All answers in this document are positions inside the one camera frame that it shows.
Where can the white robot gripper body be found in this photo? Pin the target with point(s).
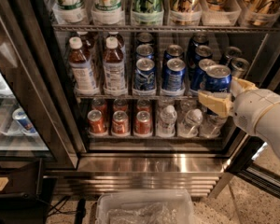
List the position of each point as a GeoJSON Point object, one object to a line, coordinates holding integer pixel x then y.
{"type": "Point", "coordinates": [251, 108]}

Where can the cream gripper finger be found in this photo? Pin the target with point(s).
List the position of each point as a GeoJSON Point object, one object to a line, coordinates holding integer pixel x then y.
{"type": "Point", "coordinates": [239, 86]}
{"type": "Point", "coordinates": [218, 102]}

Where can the blue pepsi can front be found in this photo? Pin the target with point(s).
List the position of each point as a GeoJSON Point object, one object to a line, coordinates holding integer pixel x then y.
{"type": "Point", "coordinates": [217, 78]}

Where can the blue pepsi can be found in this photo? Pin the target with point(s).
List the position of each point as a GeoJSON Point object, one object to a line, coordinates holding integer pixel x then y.
{"type": "Point", "coordinates": [201, 52]}
{"type": "Point", "coordinates": [217, 78]}
{"type": "Point", "coordinates": [199, 73]}

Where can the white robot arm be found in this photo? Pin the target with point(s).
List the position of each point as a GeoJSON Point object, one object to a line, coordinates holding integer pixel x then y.
{"type": "Point", "coordinates": [255, 111]}

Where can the water bottle front middle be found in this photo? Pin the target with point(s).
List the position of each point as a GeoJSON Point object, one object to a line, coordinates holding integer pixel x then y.
{"type": "Point", "coordinates": [189, 125]}

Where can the water bottle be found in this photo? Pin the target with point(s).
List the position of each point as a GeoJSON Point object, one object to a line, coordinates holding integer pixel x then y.
{"type": "Point", "coordinates": [166, 122]}
{"type": "Point", "coordinates": [211, 125]}
{"type": "Point", "coordinates": [189, 125]}

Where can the silver red bull can back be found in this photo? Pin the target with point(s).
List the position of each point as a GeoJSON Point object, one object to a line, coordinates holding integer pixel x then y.
{"type": "Point", "coordinates": [229, 53]}

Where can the blue pepsi can back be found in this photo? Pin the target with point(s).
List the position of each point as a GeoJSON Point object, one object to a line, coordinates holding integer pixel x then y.
{"type": "Point", "coordinates": [201, 52]}

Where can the blue can front middle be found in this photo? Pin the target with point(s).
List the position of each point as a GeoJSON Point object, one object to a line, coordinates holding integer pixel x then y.
{"type": "Point", "coordinates": [173, 75]}

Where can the blue can behind middle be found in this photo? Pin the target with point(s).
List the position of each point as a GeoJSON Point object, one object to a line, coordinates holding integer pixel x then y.
{"type": "Point", "coordinates": [172, 51]}

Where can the orange soda can back right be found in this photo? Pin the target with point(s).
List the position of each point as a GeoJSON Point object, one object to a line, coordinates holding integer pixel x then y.
{"type": "Point", "coordinates": [144, 105]}

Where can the orange soda can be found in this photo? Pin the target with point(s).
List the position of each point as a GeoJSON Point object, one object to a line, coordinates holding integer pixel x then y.
{"type": "Point", "coordinates": [120, 122]}
{"type": "Point", "coordinates": [144, 105]}
{"type": "Point", "coordinates": [96, 121]}
{"type": "Point", "coordinates": [143, 122]}
{"type": "Point", "coordinates": [120, 105]}
{"type": "Point", "coordinates": [101, 105]}

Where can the blue patterned can front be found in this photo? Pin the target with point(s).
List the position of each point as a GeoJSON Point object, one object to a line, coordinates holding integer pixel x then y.
{"type": "Point", "coordinates": [144, 77]}

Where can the blue patterned can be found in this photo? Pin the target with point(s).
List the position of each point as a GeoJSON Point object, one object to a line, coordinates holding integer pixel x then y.
{"type": "Point", "coordinates": [145, 38]}
{"type": "Point", "coordinates": [144, 77]}
{"type": "Point", "coordinates": [144, 51]}

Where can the orange soda can front right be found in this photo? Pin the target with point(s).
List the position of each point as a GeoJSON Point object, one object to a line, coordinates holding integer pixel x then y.
{"type": "Point", "coordinates": [143, 122]}

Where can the gold can top right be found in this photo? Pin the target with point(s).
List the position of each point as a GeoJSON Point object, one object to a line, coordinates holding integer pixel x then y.
{"type": "Point", "coordinates": [260, 13]}

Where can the gold can top shelf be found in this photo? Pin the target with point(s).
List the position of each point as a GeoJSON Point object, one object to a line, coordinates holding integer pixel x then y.
{"type": "Point", "coordinates": [182, 10]}

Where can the blue patterned can back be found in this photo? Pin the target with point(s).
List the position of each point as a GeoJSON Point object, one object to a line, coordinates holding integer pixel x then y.
{"type": "Point", "coordinates": [145, 38]}

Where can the stainless steel fridge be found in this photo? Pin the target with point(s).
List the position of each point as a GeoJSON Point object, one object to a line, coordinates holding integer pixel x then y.
{"type": "Point", "coordinates": [199, 165]}

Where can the orange soda can back middle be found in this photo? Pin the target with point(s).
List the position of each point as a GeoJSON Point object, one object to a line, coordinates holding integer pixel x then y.
{"type": "Point", "coordinates": [120, 105]}

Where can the orange soda can front middle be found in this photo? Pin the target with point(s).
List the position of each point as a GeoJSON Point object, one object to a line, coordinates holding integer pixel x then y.
{"type": "Point", "coordinates": [120, 122]}

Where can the orange soda can back left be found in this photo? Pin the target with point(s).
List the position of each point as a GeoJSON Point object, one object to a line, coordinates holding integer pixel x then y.
{"type": "Point", "coordinates": [101, 105]}

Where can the green can top shelf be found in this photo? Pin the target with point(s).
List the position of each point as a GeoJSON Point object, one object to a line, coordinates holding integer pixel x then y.
{"type": "Point", "coordinates": [147, 12]}

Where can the orange soda can front left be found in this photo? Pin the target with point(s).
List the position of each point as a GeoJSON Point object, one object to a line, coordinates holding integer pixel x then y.
{"type": "Point", "coordinates": [96, 121]}

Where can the white orange can top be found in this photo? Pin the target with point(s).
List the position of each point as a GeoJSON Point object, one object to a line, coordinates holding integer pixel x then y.
{"type": "Point", "coordinates": [107, 11]}

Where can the white can top left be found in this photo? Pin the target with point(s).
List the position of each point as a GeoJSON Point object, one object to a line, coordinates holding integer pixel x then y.
{"type": "Point", "coordinates": [71, 11]}

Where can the left glass fridge door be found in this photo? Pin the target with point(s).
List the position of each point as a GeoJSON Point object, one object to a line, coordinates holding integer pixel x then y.
{"type": "Point", "coordinates": [32, 66]}

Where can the blue white can left fridge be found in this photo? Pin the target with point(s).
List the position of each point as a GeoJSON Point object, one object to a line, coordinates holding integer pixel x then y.
{"type": "Point", "coordinates": [22, 119]}

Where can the water bottle front right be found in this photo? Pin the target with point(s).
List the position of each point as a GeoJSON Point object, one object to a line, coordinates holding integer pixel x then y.
{"type": "Point", "coordinates": [211, 125]}

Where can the water bottle front left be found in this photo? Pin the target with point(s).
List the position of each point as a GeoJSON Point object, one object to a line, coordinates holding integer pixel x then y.
{"type": "Point", "coordinates": [166, 122]}

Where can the tea bottle front right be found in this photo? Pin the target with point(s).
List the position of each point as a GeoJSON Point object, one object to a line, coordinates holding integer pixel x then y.
{"type": "Point", "coordinates": [113, 64]}

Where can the tea bottle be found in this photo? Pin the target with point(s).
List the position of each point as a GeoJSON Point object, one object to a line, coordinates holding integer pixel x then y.
{"type": "Point", "coordinates": [87, 41]}
{"type": "Point", "coordinates": [120, 39]}
{"type": "Point", "coordinates": [113, 64]}
{"type": "Point", "coordinates": [80, 62]}

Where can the tea bottle back right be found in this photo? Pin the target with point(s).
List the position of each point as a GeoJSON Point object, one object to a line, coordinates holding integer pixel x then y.
{"type": "Point", "coordinates": [120, 39]}

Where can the clear plastic storage bin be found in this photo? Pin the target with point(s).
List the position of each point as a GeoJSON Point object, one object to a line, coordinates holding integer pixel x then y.
{"type": "Point", "coordinates": [147, 206]}

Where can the tea bottle front left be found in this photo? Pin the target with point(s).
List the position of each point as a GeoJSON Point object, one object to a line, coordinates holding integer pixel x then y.
{"type": "Point", "coordinates": [80, 62]}

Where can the tea bottle back left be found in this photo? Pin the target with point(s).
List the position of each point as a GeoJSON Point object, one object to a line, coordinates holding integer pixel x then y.
{"type": "Point", "coordinates": [87, 41]}

